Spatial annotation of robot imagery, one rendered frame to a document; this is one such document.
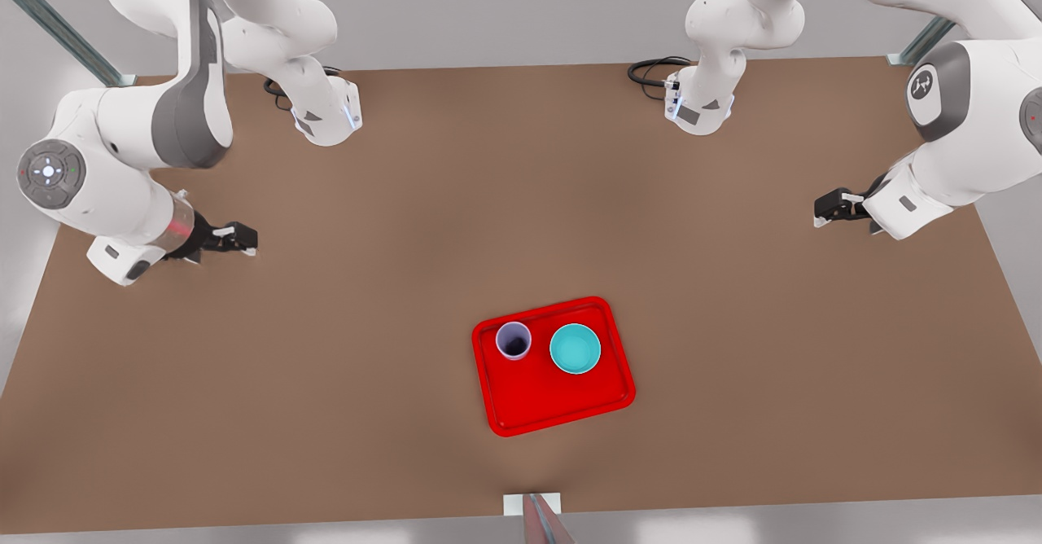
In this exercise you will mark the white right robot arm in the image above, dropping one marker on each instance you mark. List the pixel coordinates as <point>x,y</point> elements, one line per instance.
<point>114,161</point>

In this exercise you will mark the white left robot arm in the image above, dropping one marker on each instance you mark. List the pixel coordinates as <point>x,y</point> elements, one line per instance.
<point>961,120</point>

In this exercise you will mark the teal bowl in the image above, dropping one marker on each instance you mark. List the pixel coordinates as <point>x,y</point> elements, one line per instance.
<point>575,348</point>

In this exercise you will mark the lavender cup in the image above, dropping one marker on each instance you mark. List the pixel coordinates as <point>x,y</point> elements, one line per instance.
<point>514,340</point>

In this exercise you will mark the red plastic tray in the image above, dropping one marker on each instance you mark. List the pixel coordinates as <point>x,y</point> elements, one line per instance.
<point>553,365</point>

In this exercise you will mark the silver frame post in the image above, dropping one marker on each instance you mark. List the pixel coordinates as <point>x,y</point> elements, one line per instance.
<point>537,515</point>
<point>944,27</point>
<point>57,27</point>

